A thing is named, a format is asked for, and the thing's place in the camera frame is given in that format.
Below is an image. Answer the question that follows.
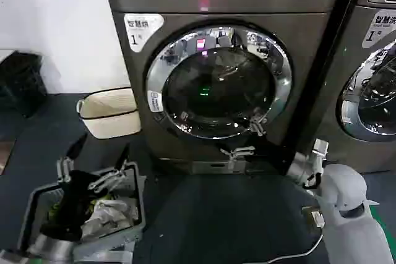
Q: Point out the yellow green garment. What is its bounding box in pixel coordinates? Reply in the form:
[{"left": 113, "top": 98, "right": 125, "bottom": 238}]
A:
[{"left": 47, "top": 194, "right": 97, "bottom": 219}]

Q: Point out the white cable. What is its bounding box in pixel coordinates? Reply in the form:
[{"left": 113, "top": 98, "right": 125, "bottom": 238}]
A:
[{"left": 268, "top": 232, "right": 325, "bottom": 264}]

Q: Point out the small white door sticker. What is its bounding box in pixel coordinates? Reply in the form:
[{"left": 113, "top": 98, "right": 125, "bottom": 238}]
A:
[{"left": 147, "top": 90, "right": 165, "bottom": 113}]

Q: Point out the black plastic crate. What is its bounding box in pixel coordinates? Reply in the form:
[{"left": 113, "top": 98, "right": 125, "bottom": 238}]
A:
[{"left": 0, "top": 49, "right": 48, "bottom": 119}]

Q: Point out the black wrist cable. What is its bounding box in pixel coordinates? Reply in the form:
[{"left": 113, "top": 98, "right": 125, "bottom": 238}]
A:
[{"left": 301, "top": 169, "right": 323, "bottom": 203}]

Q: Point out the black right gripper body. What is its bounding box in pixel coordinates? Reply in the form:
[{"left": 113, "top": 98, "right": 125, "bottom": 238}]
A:
[{"left": 246, "top": 134, "right": 298, "bottom": 177}]

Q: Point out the small grey plug box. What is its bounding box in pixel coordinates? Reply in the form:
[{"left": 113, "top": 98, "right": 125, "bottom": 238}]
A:
[{"left": 301, "top": 205, "right": 325, "bottom": 231}]

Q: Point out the white grey crumpled garment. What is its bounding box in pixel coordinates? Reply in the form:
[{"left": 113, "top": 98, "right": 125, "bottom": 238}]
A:
[{"left": 80, "top": 198, "right": 139, "bottom": 241}]

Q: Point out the round glass dryer door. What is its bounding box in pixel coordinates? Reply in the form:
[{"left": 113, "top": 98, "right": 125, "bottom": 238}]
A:
[
  {"left": 144, "top": 19, "right": 293, "bottom": 140},
  {"left": 335, "top": 39, "right": 396, "bottom": 143}
]

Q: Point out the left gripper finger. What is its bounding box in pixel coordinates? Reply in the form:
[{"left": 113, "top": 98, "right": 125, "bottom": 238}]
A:
[
  {"left": 87, "top": 144, "right": 130, "bottom": 192},
  {"left": 56, "top": 133, "right": 88, "bottom": 184}
]

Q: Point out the white number label sticker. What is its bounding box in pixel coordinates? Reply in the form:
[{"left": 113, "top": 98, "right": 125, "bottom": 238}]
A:
[
  {"left": 366, "top": 9, "right": 396, "bottom": 49},
  {"left": 123, "top": 13, "right": 165, "bottom": 54}
]

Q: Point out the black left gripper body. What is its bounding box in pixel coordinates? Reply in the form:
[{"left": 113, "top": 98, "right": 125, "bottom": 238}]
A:
[{"left": 41, "top": 169, "right": 94, "bottom": 242}]

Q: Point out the grey dryer with control panel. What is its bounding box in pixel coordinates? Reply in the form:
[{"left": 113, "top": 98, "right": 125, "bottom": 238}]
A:
[{"left": 312, "top": 0, "right": 396, "bottom": 174}]

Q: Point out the grey laundry basket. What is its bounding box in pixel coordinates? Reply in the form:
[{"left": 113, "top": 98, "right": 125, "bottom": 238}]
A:
[{"left": 16, "top": 160, "right": 148, "bottom": 264}]

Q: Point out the cream laundry basket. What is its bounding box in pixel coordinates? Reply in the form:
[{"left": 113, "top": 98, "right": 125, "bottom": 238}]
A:
[{"left": 76, "top": 88, "right": 140, "bottom": 140}]

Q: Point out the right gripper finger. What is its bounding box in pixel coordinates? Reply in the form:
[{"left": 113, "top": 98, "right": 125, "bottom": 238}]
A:
[
  {"left": 247, "top": 106, "right": 269, "bottom": 137},
  {"left": 220, "top": 145, "right": 257, "bottom": 168}
]

